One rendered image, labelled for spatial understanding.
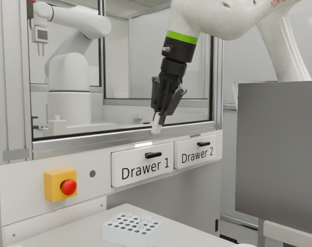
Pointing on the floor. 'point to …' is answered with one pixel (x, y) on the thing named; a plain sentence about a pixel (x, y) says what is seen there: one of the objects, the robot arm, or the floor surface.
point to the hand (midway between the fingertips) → (157, 123)
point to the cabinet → (212, 183)
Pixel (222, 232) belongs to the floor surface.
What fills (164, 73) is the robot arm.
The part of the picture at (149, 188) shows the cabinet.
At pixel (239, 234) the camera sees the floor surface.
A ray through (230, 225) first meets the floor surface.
